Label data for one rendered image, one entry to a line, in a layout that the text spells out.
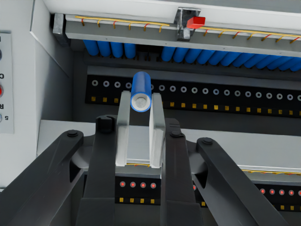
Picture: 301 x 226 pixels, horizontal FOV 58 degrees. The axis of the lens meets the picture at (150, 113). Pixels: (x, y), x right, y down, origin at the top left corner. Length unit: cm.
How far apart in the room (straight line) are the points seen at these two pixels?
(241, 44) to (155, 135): 27
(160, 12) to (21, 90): 20
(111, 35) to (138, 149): 16
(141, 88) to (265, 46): 24
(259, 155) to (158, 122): 25
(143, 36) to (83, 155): 25
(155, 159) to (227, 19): 25
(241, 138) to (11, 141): 30
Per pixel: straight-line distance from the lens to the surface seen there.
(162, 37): 38
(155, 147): 17
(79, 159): 16
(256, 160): 40
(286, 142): 42
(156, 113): 18
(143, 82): 25
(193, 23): 29
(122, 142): 17
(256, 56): 46
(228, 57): 46
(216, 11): 36
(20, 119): 38
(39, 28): 36
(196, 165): 16
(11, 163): 40
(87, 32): 39
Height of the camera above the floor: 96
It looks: 12 degrees up
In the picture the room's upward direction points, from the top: 175 degrees counter-clockwise
